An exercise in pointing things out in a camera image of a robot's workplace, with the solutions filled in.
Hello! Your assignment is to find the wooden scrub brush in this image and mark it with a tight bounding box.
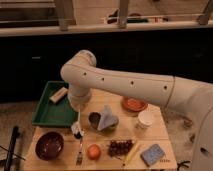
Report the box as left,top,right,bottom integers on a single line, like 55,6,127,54
49,87,68,104

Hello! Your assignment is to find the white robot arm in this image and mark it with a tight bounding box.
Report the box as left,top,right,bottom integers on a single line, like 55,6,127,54
60,50,213,171

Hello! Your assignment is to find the dark purple bowl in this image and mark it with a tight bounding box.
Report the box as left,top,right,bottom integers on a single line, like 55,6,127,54
35,132,64,161

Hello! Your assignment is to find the green plastic tray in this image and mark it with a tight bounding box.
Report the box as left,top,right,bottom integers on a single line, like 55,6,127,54
32,81,78,128

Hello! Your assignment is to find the orange fruit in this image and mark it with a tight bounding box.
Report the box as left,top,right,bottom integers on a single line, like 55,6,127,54
87,144,101,160

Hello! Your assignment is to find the metal fork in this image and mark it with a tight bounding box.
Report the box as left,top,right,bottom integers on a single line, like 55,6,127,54
76,138,83,165

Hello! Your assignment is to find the grey blue cloth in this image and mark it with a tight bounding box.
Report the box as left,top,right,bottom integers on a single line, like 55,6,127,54
97,105,119,131

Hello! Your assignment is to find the bunch of dark grapes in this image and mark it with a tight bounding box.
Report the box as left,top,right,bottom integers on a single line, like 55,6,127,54
108,140,133,157

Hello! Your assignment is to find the black tripod stand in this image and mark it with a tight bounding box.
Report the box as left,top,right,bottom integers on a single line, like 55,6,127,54
0,126,24,171

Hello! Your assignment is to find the yellow pencil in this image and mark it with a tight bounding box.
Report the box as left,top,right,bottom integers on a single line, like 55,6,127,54
123,142,140,166

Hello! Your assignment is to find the orange plate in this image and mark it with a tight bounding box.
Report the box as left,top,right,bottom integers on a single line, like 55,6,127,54
121,97,148,112

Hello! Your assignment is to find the white paper cup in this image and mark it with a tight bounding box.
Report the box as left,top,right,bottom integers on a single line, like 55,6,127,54
137,111,154,129

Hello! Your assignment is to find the blue sponge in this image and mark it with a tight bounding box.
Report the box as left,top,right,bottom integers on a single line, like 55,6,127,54
140,144,165,167

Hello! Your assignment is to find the wooden railing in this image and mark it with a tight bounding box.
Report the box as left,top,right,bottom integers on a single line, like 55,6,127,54
0,0,213,36

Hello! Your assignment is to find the black cable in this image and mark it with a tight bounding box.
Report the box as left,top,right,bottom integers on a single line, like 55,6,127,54
176,160,192,171

